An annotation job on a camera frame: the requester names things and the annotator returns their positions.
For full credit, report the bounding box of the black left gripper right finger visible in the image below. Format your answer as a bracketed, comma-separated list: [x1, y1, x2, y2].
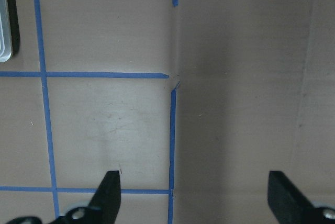
[267, 171, 334, 223]

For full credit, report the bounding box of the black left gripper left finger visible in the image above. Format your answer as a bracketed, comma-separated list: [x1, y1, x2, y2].
[56, 171, 121, 224]

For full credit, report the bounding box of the white digital kitchen scale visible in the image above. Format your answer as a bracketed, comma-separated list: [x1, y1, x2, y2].
[1, 0, 20, 63]

